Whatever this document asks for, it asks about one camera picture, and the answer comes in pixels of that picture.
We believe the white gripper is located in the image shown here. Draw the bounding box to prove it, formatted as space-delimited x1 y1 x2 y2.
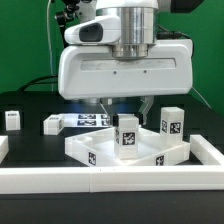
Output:
58 39 193 126

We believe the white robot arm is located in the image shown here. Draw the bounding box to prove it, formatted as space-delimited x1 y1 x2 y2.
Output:
58 0 204 120

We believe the white fiducial marker base sheet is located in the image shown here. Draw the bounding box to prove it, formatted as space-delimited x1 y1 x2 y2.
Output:
63 113 110 128

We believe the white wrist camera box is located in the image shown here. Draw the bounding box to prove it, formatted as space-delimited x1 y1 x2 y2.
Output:
64 15 121 45

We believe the white right fence rail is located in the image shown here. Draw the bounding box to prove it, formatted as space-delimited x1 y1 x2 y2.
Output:
190 135 224 166

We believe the white fence rail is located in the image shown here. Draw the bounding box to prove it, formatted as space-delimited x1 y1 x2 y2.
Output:
0 136 9 163
0 165 224 194
190 135 224 166

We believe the black cable bundle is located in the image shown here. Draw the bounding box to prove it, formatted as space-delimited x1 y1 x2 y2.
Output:
17 74 60 93

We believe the white vertical cable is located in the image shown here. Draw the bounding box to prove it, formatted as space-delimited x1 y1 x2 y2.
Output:
46 0 55 92

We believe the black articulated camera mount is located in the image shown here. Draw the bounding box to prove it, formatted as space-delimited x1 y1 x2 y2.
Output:
54 0 98 48

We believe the white front fence rail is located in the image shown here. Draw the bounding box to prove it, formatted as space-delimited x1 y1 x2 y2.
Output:
0 165 224 194

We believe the white left fence rail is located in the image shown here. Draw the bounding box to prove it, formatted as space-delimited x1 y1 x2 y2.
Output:
0 136 9 163

